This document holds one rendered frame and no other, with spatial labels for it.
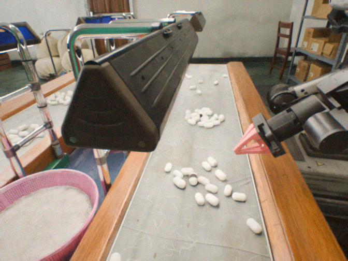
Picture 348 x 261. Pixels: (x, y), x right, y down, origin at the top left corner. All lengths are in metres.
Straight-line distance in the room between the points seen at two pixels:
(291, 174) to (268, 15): 5.02
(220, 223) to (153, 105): 0.37
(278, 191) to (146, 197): 0.31
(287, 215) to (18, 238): 0.56
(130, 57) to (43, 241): 0.45
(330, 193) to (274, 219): 0.78
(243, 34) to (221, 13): 0.66
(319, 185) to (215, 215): 0.81
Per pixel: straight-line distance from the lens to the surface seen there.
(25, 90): 0.70
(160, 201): 0.55
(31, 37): 0.94
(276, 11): 5.56
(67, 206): 0.61
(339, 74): 0.53
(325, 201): 1.28
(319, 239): 0.52
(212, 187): 0.56
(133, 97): 0.17
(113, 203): 0.53
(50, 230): 0.58
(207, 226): 0.50
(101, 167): 0.54
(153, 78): 0.22
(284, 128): 0.51
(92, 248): 0.47
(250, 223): 0.51
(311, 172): 1.20
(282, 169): 0.64
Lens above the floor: 1.14
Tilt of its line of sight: 29 degrees down
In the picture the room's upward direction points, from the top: 2 degrees counter-clockwise
